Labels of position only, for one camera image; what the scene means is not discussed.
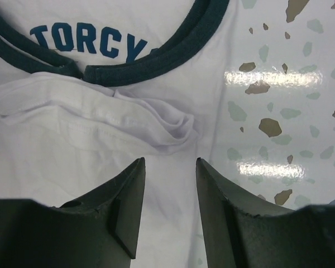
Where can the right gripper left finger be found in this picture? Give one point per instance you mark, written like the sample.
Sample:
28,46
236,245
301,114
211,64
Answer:
97,229

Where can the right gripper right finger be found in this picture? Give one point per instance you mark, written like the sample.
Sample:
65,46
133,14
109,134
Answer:
243,230

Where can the white printed tank top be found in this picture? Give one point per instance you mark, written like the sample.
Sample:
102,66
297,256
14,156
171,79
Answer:
88,87

